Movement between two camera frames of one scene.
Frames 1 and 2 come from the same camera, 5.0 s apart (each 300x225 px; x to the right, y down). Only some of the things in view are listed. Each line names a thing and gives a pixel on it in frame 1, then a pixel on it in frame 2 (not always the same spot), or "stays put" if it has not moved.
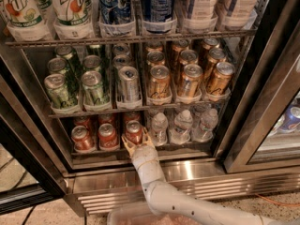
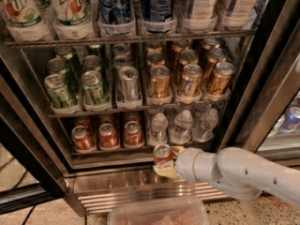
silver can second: x=122 y=61 stays put
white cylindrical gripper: x=144 y=156 to x=185 y=165
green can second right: x=92 y=63 stays put
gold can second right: x=216 y=55 stays put
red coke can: x=134 y=133 to x=162 y=152
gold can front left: x=159 y=82 stays put
